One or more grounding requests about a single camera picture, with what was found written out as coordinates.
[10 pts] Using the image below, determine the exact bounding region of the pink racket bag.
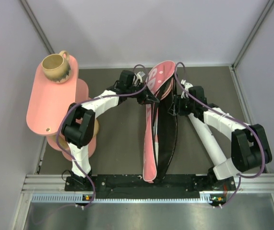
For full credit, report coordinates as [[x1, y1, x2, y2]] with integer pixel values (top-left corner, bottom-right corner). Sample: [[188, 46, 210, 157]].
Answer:
[[143, 60, 178, 183]]

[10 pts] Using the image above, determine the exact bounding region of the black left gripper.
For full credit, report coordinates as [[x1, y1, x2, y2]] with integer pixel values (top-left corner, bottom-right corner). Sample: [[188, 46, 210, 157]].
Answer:
[[126, 80, 159, 104]]

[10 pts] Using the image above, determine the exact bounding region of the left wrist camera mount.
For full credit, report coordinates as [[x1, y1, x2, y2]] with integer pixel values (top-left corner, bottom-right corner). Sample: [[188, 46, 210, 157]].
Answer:
[[133, 71, 147, 86]]

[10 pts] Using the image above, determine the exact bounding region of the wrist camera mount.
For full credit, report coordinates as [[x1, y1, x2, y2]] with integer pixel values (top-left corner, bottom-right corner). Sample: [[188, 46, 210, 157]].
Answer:
[[133, 71, 147, 86], [180, 80, 193, 93]]

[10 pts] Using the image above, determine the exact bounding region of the grey slotted cable duct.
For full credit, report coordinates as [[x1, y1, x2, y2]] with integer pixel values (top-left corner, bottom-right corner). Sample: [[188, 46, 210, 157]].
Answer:
[[32, 193, 93, 203]]

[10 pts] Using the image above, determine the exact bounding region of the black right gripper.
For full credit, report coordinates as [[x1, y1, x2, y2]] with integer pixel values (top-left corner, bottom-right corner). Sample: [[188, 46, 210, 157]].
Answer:
[[168, 95, 195, 116]]

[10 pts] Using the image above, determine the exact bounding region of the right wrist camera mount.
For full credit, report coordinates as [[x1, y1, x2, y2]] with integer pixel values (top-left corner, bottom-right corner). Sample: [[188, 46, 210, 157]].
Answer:
[[180, 80, 193, 93]]

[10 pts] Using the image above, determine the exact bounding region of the white shuttlecock tube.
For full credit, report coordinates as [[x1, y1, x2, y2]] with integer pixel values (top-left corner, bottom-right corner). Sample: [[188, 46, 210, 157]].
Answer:
[[188, 114, 226, 166]]

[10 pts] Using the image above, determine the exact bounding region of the pink two-tier side table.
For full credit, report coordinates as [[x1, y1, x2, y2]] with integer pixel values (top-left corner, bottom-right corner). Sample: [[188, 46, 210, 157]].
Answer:
[[26, 56, 89, 152]]

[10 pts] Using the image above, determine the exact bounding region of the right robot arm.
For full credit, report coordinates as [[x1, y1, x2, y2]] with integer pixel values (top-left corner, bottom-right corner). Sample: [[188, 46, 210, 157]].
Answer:
[[169, 81, 272, 190]]

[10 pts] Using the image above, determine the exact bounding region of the beige ceramic mug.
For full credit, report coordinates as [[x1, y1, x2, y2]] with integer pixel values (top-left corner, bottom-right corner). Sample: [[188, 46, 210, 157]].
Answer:
[[41, 50, 71, 83]]

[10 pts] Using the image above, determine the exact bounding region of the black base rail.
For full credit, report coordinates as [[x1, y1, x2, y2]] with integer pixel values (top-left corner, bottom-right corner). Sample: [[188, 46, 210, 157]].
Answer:
[[64, 174, 236, 199]]

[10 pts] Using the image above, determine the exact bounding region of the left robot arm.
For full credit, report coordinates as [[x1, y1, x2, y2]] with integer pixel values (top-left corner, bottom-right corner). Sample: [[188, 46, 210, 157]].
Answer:
[[61, 70, 159, 190]]

